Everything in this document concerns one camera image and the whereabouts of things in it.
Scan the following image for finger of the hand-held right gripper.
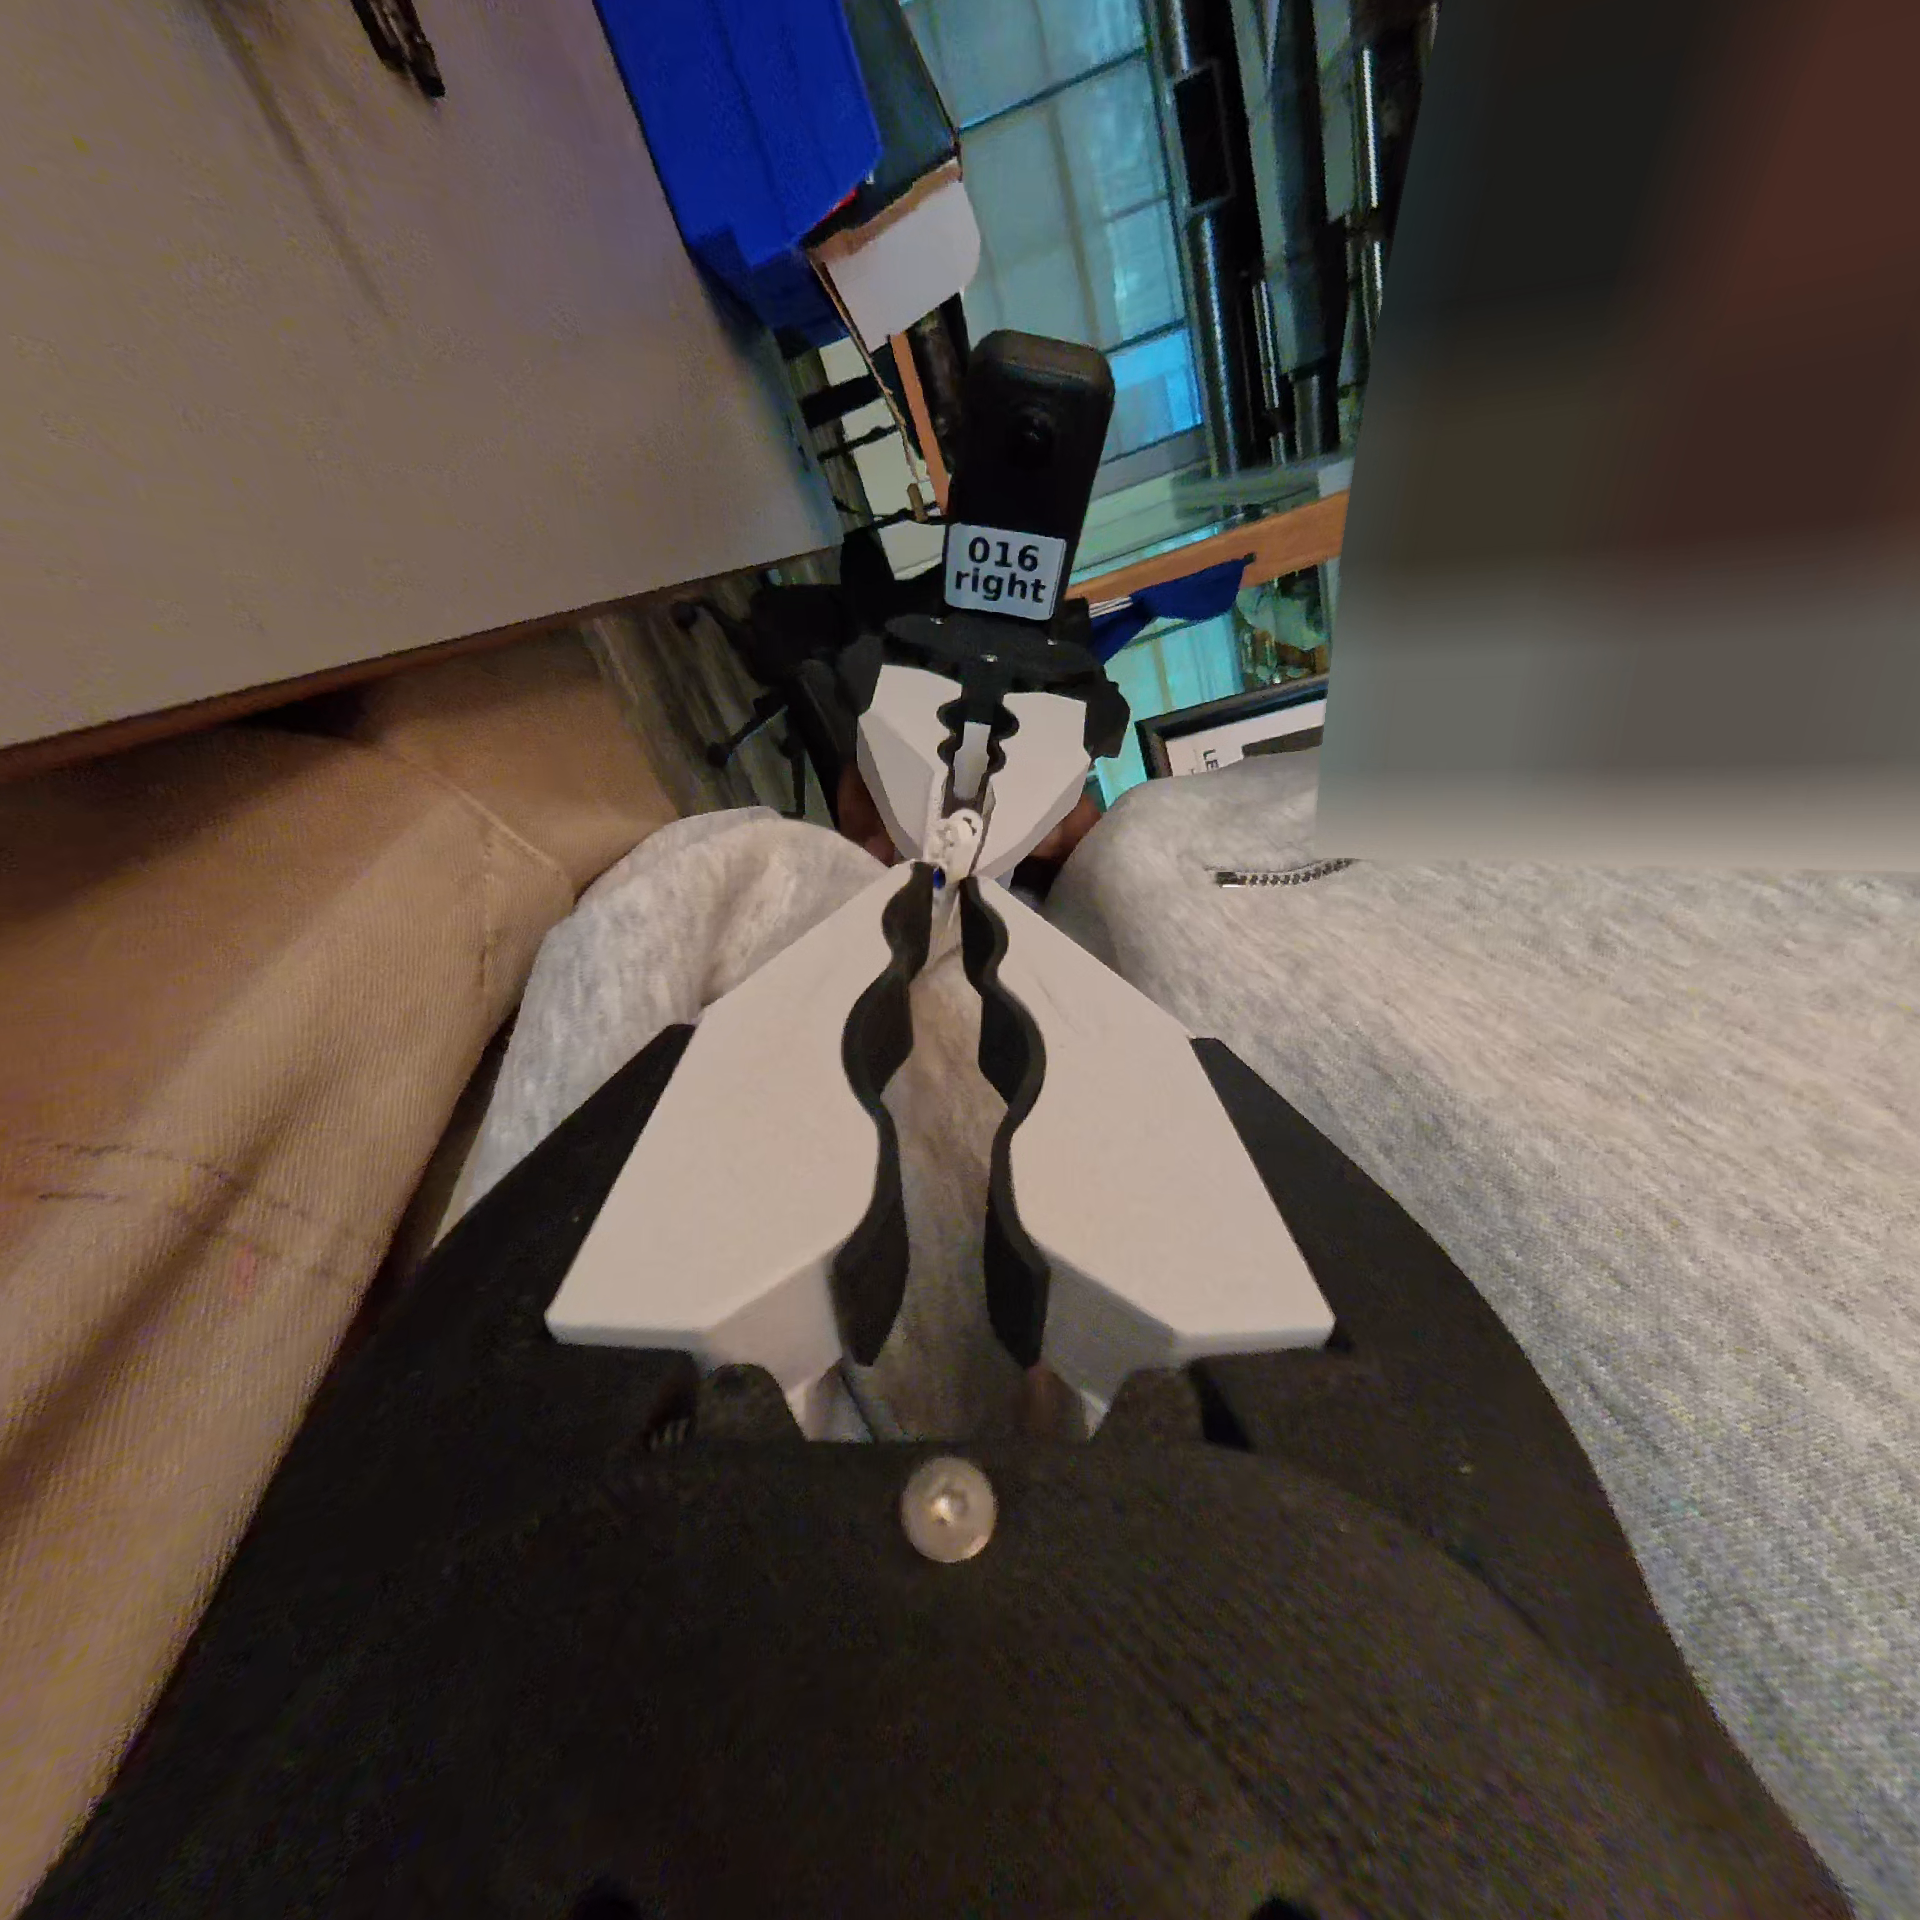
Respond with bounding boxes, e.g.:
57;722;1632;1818
854;679;950;864
974;693;1093;882

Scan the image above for white cardboard box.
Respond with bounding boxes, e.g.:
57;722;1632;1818
809;142;985;350

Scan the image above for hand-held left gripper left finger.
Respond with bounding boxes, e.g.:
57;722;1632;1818
546;870;925;1369

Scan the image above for grey zip hoodie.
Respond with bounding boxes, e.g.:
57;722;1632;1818
1051;743;1920;1920

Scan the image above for beige trousers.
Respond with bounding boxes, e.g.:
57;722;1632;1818
0;627;681;1910

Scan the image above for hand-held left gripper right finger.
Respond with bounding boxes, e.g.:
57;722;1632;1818
960;879;1340;1374

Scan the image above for black lego piece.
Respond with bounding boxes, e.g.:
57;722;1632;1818
353;0;450;102

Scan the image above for black framed marker sign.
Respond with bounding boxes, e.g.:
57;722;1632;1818
1136;679;1331;783

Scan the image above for black office chair base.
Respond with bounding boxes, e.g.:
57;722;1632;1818
666;577;861;820

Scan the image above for metal ducts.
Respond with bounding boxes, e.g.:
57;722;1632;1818
1171;0;1429;486

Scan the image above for blue storage bin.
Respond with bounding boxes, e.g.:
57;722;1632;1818
591;0;889;341

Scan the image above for wooden beam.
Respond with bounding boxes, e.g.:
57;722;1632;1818
1072;492;1355;607

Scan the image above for blue cloth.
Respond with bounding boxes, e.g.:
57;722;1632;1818
1088;556;1258;664

